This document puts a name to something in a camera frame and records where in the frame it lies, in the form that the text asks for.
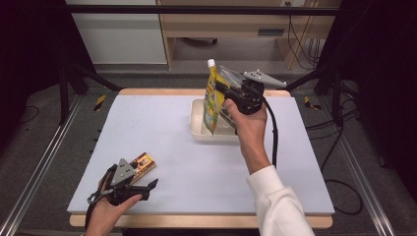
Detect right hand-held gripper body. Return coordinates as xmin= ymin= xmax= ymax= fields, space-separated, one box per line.
xmin=225 ymin=69 xmax=288 ymax=116

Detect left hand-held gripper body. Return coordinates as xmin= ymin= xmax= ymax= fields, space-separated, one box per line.
xmin=86 ymin=157 xmax=151 ymax=207

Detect clear plastic packet white label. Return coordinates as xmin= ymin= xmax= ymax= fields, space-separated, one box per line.
xmin=217 ymin=65 xmax=246 ymax=131

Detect red and yellow box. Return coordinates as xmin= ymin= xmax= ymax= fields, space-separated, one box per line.
xmin=129 ymin=151 xmax=157 ymax=186

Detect yellow pouch with white cap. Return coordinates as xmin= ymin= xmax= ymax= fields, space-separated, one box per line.
xmin=202 ymin=58 xmax=228 ymax=137

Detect white plastic container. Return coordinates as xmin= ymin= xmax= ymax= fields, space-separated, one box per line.
xmin=189 ymin=96 xmax=241 ymax=143

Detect person's right hand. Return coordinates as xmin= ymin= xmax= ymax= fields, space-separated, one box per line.
xmin=225 ymin=98 xmax=268 ymax=151

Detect person's left hand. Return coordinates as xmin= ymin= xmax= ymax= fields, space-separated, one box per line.
xmin=86 ymin=194 xmax=145 ymax=232

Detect yellow black floor tape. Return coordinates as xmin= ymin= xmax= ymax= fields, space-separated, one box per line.
xmin=93 ymin=93 xmax=108 ymax=113
xmin=302 ymin=95 xmax=323 ymax=111

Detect wooden desk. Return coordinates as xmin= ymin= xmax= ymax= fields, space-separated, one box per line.
xmin=155 ymin=0 xmax=342 ymax=71

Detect black metal stand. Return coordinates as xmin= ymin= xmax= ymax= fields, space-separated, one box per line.
xmin=58 ymin=61 xmax=123 ymax=126
xmin=284 ymin=60 xmax=346 ymax=128

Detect black horizontal bar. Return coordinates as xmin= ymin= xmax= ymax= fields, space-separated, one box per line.
xmin=65 ymin=4 xmax=340 ymax=17

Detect white cabinet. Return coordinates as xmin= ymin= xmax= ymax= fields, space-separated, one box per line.
xmin=65 ymin=0 xmax=168 ymax=65

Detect right hand-held gripper black cable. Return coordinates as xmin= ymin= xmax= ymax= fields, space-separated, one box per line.
xmin=261 ymin=95 xmax=280 ymax=169

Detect hand-held gripper black cable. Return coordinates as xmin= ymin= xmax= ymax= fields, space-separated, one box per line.
xmin=84 ymin=164 xmax=114 ymax=231
xmin=261 ymin=95 xmax=280 ymax=169

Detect left hand-held gripper black cable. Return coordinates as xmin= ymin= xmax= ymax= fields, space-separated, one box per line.
xmin=84 ymin=164 xmax=114 ymax=231

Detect black cables by wooden desk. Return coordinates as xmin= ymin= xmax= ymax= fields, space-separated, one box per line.
xmin=287 ymin=1 xmax=326 ymax=71

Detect metal floor rail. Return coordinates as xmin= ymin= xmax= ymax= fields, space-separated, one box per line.
xmin=0 ymin=93 xmax=84 ymax=236
xmin=336 ymin=130 xmax=396 ymax=236

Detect thin black floor cable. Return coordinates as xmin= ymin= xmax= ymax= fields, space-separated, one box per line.
xmin=18 ymin=104 xmax=40 ymax=126

